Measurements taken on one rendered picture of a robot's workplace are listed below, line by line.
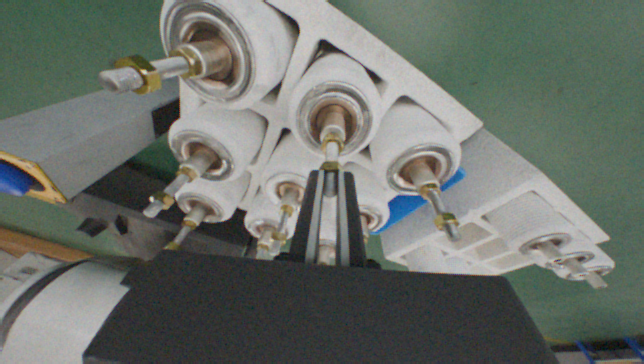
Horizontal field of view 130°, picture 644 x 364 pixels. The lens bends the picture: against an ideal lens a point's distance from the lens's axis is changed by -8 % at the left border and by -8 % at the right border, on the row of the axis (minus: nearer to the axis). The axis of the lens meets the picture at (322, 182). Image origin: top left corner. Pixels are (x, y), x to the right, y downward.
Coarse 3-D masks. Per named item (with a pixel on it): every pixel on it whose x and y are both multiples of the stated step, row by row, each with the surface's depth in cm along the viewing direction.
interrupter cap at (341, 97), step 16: (336, 80) 15; (304, 96) 15; (320, 96) 15; (336, 96) 15; (352, 96) 15; (304, 112) 16; (320, 112) 17; (336, 112) 16; (352, 112) 16; (368, 112) 16; (304, 128) 17; (320, 128) 18; (352, 128) 17; (368, 128) 17; (320, 144) 18; (352, 144) 18
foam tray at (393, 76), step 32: (288, 0) 16; (320, 0) 16; (320, 32) 18; (352, 32) 18; (384, 64) 19; (192, 96) 23; (288, 96) 22; (384, 96) 22; (416, 96) 21; (448, 96) 21; (448, 128) 25; (256, 160) 32; (352, 160) 28; (256, 192) 36; (384, 192) 33
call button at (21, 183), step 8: (0, 168) 15; (8, 168) 16; (0, 176) 15; (8, 176) 15; (16, 176) 16; (24, 176) 17; (0, 184) 16; (8, 184) 15; (16, 184) 16; (24, 184) 16; (8, 192) 16; (16, 192) 16; (24, 192) 17
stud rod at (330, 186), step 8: (328, 144) 13; (336, 144) 13; (328, 152) 12; (336, 152) 13; (328, 160) 12; (336, 160) 12; (328, 176) 10; (336, 176) 11; (328, 184) 10; (336, 184) 10; (328, 192) 10; (336, 192) 10
